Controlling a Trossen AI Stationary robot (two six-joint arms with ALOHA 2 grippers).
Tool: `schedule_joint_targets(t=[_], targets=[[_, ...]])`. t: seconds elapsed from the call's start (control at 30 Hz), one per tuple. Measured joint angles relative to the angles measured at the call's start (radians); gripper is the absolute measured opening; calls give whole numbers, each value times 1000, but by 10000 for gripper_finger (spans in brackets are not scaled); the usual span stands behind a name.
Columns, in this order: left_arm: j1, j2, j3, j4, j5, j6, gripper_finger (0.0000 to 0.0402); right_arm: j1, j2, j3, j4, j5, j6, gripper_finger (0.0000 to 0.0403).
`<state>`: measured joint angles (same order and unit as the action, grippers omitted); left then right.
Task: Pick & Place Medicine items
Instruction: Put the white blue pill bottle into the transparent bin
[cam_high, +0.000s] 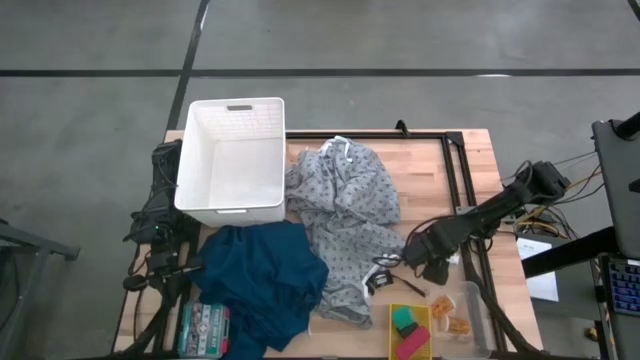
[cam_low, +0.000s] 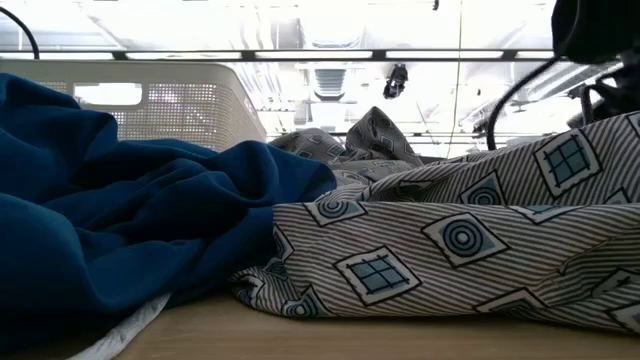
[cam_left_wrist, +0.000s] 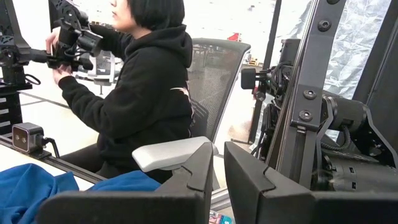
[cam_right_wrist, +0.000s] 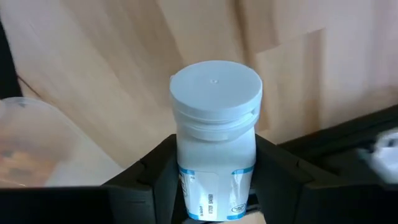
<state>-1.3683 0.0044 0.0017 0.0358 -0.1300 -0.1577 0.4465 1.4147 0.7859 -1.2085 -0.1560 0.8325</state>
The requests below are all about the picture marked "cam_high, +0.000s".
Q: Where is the clear plastic container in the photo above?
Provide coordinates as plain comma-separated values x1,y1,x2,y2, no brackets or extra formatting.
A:
427,280,494,360

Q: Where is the white perforated plastic basket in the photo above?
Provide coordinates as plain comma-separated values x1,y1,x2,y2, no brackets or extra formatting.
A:
173,96,287,229

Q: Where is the yellow and black cable bundle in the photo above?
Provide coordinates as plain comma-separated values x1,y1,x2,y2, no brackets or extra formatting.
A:
499,149,606,241

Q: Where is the grey patterned cloth gown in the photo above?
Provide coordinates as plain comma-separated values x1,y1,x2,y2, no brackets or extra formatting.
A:
284,134,407,329

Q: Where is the black stand beam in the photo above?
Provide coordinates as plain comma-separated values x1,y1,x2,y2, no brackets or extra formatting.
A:
522,226,619,280

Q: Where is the green first aid kit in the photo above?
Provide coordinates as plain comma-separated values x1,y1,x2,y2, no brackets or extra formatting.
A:
177,299,232,360

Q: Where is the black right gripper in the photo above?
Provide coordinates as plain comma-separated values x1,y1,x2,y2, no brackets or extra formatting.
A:
403,219,469,286

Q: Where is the green block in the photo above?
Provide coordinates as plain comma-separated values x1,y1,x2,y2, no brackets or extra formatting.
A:
391,305,419,331

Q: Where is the orange pill bottle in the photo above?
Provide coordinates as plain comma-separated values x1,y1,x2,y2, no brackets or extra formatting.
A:
430,294,457,320
438,314,472,336

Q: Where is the blue cloth garment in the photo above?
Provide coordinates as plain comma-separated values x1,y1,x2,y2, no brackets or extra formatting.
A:
187,219,331,360

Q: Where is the keyboard with coloured keys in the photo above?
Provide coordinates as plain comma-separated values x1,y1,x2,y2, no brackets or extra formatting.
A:
602,254,640,317

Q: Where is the grey metal stand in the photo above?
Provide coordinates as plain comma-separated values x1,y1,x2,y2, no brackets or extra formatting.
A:
0,218,81,360

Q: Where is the grey monitor back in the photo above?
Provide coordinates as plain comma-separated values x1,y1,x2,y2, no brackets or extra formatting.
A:
592,110,640,260

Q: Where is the white paper sheet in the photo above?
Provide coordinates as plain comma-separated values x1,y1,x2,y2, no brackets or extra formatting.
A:
516,237,560,303

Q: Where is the pinkish red block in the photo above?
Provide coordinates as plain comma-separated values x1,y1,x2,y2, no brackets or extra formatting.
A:
394,325,432,360

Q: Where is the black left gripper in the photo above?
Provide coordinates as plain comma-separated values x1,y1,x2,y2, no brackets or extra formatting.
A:
143,251,203,310

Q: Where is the yellow plastic tray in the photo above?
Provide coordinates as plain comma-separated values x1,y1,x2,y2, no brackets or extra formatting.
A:
388,302,434,360

